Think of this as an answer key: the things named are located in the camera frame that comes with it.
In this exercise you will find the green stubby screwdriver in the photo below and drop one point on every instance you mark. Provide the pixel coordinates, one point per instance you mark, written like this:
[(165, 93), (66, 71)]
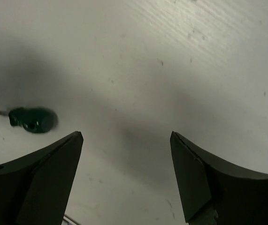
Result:
[(36, 120)]

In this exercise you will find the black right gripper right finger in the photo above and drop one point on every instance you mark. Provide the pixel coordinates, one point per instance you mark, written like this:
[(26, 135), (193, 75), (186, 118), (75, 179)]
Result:
[(214, 191)]

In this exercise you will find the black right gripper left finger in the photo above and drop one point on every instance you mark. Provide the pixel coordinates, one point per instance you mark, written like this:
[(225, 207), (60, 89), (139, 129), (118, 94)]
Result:
[(35, 188)]

